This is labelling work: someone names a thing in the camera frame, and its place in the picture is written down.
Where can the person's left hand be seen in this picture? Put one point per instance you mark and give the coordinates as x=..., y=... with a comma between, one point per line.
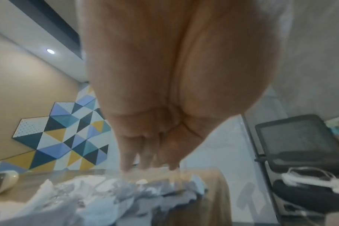
x=164, y=72

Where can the round ceiling light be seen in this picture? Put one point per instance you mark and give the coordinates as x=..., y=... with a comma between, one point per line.
x=50, y=51

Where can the crumpled white paper pile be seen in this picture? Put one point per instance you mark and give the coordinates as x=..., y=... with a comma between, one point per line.
x=83, y=198

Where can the black mesh office chair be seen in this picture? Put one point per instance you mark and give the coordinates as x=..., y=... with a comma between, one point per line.
x=300, y=143

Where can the white handheld device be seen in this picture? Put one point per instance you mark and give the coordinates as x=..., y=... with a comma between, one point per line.
x=1, y=182

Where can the geometric triangle wall panel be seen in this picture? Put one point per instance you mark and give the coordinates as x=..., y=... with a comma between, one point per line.
x=66, y=134

